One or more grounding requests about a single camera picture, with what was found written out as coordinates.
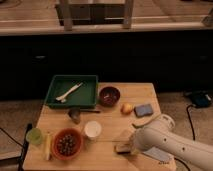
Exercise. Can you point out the purple bowl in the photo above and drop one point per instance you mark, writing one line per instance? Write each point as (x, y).
(109, 96)

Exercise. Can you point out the green plastic cup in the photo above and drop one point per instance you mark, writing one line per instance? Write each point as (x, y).
(34, 136)

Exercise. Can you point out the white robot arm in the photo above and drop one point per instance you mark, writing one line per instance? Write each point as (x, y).
(158, 133)

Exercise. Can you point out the green plastic tray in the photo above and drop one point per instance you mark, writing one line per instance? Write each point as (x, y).
(84, 97)

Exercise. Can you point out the green chili pepper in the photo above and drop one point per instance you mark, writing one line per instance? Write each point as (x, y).
(144, 124)

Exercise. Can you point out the small orange fruit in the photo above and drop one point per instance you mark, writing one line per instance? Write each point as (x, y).
(126, 109)

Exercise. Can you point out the wooden block eraser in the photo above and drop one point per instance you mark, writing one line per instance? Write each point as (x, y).
(122, 148)

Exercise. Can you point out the white plastic fork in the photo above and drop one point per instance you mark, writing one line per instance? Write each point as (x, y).
(62, 98)

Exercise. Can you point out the white cup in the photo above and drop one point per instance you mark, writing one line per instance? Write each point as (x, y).
(92, 129)

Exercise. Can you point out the grey folded cloth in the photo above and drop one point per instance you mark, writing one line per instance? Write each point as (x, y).
(158, 154)

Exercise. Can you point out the orange bowl with beads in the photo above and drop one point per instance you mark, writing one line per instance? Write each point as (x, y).
(67, 144)

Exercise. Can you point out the blue sponge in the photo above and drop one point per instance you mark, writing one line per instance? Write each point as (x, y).
(143, 110)

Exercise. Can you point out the yellow banana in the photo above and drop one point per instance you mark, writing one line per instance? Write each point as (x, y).
(47, 150)

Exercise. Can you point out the wooden stool frame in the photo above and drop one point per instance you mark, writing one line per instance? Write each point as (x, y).
(72, 13)

